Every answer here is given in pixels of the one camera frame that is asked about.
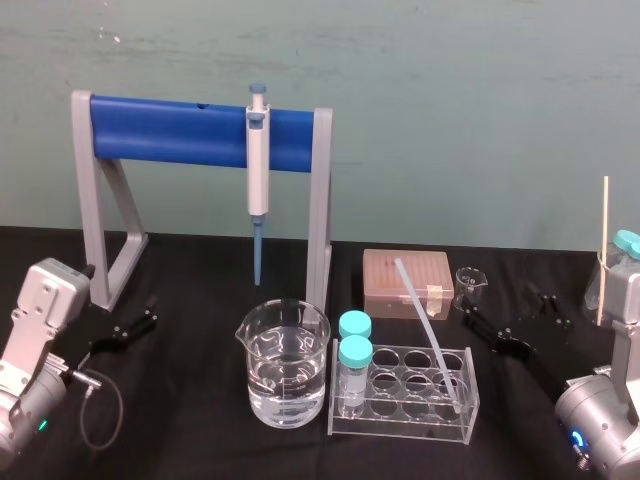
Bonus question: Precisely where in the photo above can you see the teal capped sample tube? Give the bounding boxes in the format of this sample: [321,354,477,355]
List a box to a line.
[338,310,374,346]
[337,334,374,419]

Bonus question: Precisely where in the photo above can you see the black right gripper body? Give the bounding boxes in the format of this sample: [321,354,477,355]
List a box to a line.
[532,324,601,386]

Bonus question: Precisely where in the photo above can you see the clear stirring rod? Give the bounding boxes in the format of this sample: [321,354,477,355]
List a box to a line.
[393,257,464,414]

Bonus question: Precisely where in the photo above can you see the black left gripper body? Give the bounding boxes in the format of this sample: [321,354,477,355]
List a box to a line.
[52,323,102,374]

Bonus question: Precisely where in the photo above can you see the thin wooden stick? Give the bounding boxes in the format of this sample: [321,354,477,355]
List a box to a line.
[595,175,611,326]

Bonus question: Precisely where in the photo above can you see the grey and blue pipette stand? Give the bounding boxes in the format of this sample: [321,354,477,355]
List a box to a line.
[70,89,334,314]

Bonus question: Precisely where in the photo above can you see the thin dark gripper cable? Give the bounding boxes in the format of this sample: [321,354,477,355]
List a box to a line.
[73,368,126,448]

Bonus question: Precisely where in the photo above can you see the large glass beaker with water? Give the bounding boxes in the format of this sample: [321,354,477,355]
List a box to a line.
[234,298,332,428]

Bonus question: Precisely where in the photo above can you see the beige tape strip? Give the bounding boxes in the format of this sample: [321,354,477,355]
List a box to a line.
[425,283,449,319]

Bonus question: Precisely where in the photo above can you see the clear acrylic tube rack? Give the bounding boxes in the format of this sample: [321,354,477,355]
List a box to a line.
[327,337,481,446]

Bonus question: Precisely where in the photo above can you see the white and blue pipette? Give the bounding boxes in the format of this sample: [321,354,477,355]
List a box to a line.
[245,82,272,287]

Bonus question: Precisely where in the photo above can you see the tan pipette tip box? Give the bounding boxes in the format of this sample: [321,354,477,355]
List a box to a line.
[362,248,456,320]

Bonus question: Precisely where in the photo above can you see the black table cloth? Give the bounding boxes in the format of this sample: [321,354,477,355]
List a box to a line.
[0,224,640,480]

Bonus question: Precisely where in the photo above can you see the small empty glass beaker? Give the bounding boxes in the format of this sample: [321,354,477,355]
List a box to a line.
[453,266,489,314]

